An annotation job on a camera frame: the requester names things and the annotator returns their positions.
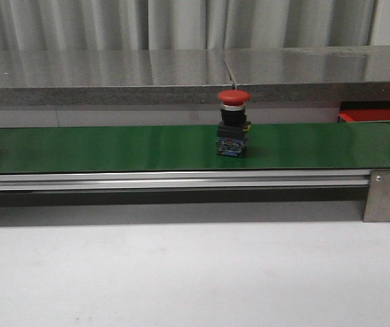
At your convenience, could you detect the red mushroom push button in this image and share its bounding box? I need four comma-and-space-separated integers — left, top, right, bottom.
216, 89, 251, 157

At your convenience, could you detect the green conveyor belt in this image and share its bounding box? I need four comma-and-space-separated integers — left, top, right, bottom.
0, 123, 390, 174

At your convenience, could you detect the red plastic bin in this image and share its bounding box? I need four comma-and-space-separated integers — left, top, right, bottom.
338, 101, 390, 123

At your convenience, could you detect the grey stone shelf right slab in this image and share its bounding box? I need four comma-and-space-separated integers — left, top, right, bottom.
223, 46, 390, 102

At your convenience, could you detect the grey stone shelf slab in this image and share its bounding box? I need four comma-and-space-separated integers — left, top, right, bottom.
0, 50, 233, 106
223, 46, 390, 102

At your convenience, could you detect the grey stone shelf left slab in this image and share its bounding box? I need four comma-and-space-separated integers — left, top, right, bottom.
0, 50, 233, 106

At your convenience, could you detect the grey pleated curtain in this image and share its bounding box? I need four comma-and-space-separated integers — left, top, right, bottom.
0, 1, 376, 50

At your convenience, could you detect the aluminium conveyor frame rail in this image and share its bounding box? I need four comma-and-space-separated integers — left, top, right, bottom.
0, 169, 370, 191

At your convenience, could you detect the steel conveyor support bracket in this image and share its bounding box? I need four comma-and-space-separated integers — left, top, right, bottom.
363, 170, 390, 223

